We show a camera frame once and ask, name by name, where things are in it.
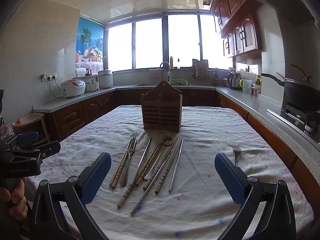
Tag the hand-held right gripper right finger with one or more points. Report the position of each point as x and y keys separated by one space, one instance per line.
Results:
x=228 y=180

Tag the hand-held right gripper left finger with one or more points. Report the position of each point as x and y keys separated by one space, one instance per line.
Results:
x=96 y=177

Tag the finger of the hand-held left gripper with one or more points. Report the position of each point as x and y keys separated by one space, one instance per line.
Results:
x=27 y=137
x=50 y=148

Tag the bamboo chopstick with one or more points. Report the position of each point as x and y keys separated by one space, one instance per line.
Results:
x=117 y=170
x=120 y=172
x=128 y=192
x=161 y=181

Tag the metal fork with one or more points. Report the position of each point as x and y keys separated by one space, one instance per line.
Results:
x=132 y=150
x=236 y=152

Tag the wooden utensil holder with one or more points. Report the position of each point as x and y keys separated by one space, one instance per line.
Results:
x=161 y=112

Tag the person's left hand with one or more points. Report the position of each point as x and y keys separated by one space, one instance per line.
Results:
x=16 y=196

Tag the wooden stool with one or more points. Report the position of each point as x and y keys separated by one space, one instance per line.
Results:
x=32 y=118

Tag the white floral tablecloth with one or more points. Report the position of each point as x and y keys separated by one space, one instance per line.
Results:
x=205 y=155

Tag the brown wooden base cabinets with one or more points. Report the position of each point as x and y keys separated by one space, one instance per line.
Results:
x=72 y=117

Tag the red and white rice cooker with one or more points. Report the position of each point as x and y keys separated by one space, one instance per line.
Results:
x=73 y=87

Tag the metal spoon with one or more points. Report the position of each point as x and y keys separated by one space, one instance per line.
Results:
x=168 y=141

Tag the small white cooking pot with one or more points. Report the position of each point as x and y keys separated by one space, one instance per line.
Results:
x=92 y=86

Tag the grey kitchen countertop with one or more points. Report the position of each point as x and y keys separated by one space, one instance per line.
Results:
x=250 y=100

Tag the large white rice cooker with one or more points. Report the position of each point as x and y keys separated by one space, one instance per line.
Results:
x=105 y=80

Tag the spice jar set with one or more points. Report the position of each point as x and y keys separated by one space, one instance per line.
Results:
x=255 y=91

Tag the gas stove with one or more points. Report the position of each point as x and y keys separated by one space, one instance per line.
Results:
x=300 y=120

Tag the electric kettle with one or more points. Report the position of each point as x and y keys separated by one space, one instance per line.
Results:
x=234 y=81

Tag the yellow lidded jar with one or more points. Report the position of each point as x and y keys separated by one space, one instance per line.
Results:
x=258 y=80

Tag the green colander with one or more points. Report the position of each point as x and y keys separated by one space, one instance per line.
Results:
x=178 y=81

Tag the black wok with lid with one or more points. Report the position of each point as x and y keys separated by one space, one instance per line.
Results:
x=300 y=92

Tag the dish rack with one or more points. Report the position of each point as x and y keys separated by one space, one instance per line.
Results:
x=200 y=67

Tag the kitchen faucet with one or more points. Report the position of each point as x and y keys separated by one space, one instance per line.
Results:
x=169 y=75

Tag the small dark bottle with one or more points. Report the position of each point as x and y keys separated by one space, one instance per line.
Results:
x=178 y=65

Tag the tall yellow bottle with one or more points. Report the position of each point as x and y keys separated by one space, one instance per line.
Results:
x=171 y=63

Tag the kitchen window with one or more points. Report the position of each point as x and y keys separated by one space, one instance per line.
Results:
x=150 y=45

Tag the range hood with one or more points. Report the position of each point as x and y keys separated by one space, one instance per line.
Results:
x=295 y=5

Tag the wall power outlet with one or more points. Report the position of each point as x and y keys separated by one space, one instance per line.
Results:
x=48 y=77

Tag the tropical fruit wall poster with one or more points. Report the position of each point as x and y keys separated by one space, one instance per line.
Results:
x=90 y=42

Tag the brown wooden wall cabinets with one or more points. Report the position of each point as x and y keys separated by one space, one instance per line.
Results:
x=245 y=30

